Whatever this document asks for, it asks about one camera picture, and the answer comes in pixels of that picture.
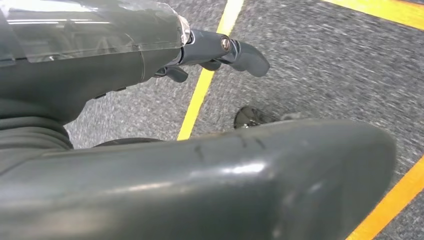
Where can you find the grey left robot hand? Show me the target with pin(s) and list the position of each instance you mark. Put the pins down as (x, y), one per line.
(198, 185)

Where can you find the black glossy robot foot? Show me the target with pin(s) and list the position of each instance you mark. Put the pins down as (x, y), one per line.
(250, 117)

